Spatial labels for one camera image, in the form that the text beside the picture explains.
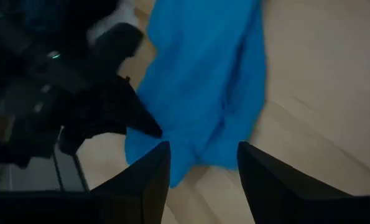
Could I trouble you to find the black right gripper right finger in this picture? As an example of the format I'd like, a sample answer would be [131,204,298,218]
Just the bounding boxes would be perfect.
[236,141,355,224]

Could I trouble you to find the bright blue garment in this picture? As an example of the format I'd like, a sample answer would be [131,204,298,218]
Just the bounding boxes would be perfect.
[124,0,268,189]

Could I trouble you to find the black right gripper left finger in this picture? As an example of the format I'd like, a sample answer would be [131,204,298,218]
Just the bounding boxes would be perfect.
[90,140,172,224]

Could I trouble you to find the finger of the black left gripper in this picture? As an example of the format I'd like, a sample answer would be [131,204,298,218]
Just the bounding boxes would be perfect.
[122,79,164,139]

